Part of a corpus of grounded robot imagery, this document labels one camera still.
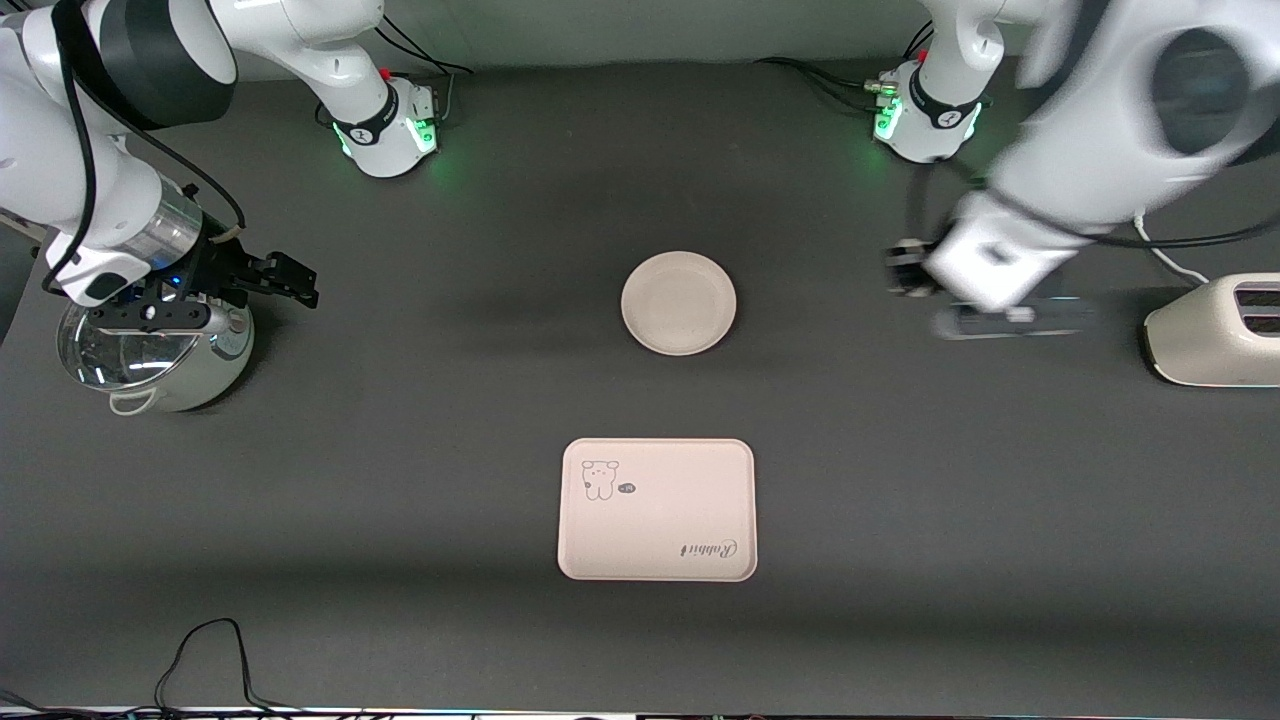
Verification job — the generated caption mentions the black arm base cables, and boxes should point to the black arm base cables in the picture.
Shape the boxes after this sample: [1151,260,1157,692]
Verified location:
[375,18,473,126]
[755,20,936,113]

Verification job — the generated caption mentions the glass rice cooker lid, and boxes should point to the glass rice cooker lid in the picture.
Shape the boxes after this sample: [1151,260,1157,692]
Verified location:
[57,300,206,391]

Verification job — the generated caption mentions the cream tray with rabbit print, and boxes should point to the cream tray with rabbit print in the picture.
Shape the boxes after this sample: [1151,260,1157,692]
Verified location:
[557,438,759,583]

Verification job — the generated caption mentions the black right arm base cables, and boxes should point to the black right arm base cables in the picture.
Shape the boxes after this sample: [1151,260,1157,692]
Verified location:
[375,18,473,126]

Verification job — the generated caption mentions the round cream plate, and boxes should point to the round cream plate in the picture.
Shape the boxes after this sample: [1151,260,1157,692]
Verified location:
[621,251,738,357]

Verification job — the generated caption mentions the black left arm base cables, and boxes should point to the black left arm base cables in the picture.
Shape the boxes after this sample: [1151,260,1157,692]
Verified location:
[755,20,936,113]

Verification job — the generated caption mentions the black looped table cable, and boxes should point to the black looped table cable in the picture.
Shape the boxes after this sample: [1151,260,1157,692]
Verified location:
[153,618,301,715]

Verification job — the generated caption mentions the white toaster power cable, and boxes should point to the white toaster power cable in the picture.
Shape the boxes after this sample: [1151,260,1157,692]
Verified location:
[1133,208,1213,286]

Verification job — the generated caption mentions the black right camera mount bar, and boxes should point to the black right camera mount bar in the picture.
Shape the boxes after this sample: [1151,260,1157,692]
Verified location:
[88,303,216,334]

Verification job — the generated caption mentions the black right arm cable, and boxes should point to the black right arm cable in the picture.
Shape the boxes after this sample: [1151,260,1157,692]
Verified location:
[40,0,246,296]

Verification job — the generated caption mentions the white toaster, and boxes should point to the white toaster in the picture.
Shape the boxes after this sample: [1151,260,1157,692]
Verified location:
[1143,273,1280,388]

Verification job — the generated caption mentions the black table edge cables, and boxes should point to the black table edge cables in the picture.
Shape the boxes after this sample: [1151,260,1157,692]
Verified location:
[0,688,151,720]

